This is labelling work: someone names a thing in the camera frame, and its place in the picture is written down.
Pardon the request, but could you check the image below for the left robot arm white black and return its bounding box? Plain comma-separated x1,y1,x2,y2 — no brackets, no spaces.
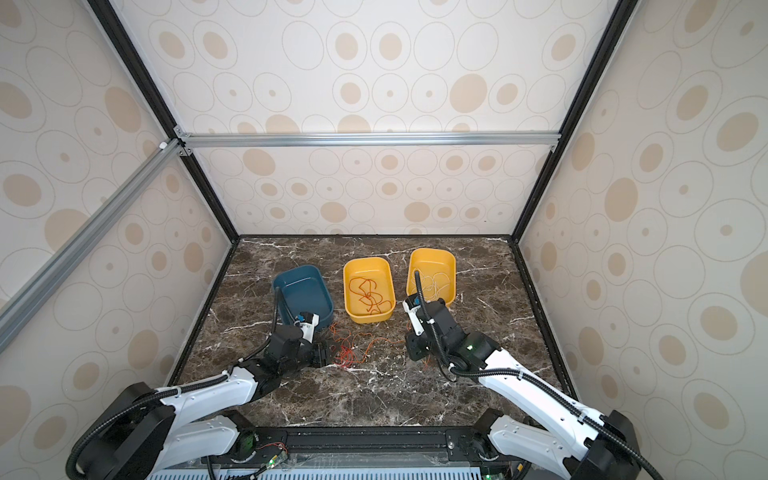
65,310,329,479

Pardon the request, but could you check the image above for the left aluminium frame bar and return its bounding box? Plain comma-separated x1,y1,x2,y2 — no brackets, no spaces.
1,139,182,350

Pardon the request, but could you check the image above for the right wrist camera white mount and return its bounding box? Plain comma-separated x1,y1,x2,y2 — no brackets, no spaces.
402,293,424,336

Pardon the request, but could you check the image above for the middle yellow plastic bin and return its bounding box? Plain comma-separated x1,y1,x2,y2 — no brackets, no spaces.
343,257,396,324

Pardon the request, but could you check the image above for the horizontal aluminium frame bar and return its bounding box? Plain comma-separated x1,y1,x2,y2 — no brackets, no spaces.
181,131,560,148

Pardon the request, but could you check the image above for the orange cable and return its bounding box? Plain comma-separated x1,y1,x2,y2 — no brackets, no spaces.
329,323,409,368

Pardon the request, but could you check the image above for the right yellow plastic bin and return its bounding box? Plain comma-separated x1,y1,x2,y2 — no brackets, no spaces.
406,248,457,306

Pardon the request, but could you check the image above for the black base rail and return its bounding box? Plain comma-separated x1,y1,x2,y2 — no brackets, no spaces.
134,424,625,480

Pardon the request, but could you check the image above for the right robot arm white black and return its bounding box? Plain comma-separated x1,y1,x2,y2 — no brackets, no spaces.
403,274,661,479

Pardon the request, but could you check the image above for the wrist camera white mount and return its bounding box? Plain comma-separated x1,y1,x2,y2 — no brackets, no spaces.
402,293,424,336
295,312,320,343

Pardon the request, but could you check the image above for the red cable in bin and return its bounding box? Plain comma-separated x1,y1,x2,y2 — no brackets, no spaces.
349,275,392,316

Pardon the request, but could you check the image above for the yellow plastic bin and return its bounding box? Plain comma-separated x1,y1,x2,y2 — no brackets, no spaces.
343,257,396,324
406,248,457,306

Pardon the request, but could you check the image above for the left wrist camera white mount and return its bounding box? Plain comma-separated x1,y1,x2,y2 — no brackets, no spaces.
295,312,320,343

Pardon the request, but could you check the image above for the white cable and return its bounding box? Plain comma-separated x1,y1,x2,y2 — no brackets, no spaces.
416,271,452,301

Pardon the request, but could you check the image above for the red cable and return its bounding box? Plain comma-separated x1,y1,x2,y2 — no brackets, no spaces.
332,338,358,368
349,275,392,316

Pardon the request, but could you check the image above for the teal plastic bin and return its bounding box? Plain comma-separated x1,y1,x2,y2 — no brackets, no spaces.
272,265,334,330

